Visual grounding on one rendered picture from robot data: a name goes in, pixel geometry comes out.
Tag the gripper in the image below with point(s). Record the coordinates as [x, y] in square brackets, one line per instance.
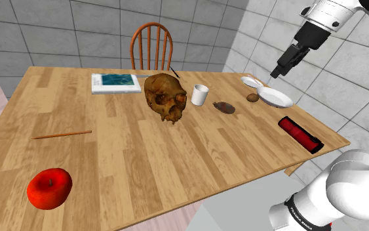
[312, 35]

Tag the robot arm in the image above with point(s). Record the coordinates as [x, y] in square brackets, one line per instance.
[350, 188]

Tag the white plate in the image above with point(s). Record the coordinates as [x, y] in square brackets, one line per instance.
[275, 97]

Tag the small white dish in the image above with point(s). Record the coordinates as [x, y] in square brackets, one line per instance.
[250, 81]

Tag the small brown egg-shaped thing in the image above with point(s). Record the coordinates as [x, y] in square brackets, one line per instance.
[252, 97]

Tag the red and black cylinder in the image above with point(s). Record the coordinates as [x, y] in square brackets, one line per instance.
[299, 134]

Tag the flat brown oval thing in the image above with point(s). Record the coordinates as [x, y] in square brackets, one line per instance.
[225, 107]

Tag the white cup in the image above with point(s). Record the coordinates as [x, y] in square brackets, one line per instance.
[199, 95]

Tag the black pen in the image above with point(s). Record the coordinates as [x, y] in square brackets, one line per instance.
[175, 72]

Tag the brown skull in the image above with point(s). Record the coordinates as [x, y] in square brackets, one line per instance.
[163, 92]

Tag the brown wooden chair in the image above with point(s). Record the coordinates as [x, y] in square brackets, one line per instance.
[138, 41]

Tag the white book with blue picture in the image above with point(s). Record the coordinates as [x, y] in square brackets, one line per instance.
[115, 84]

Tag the wooden table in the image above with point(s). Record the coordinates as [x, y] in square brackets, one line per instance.
[123, 153]

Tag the orange pencil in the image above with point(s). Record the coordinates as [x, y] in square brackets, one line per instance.
[62, 134]

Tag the red apple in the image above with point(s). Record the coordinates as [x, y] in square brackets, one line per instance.
[49, 188]

